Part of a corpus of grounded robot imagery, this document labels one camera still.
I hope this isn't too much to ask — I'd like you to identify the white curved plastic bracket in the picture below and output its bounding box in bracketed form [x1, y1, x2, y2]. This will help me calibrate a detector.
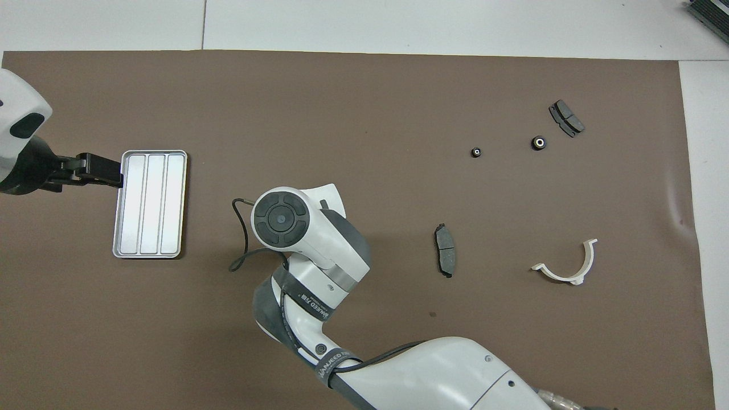
[531, 239, 599, 286]

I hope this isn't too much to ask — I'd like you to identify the long curved dark brake pad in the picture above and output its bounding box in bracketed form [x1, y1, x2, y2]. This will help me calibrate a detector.
[434, 223, 458, 279]

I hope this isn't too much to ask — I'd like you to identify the dark ribbed device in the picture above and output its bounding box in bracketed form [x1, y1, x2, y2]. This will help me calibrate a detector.
[686, 0, 729, 45]

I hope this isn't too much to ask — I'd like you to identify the silver metal tray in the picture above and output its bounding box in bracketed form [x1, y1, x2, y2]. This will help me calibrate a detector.
[112, 150, 189, 260]

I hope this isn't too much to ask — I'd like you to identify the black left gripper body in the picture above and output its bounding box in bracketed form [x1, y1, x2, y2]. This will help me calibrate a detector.
[0, 137, 89, 195]

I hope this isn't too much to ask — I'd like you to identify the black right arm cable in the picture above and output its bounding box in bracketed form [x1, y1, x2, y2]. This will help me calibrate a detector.
[229, 197, 428, 376]

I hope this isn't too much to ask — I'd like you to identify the brown table mat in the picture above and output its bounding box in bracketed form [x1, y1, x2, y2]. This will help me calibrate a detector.
[0, 50, 715, 410]

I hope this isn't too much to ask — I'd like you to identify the short dark grey brake pad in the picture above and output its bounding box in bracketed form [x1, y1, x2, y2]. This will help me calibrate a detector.
[548, 100, 586, 138]

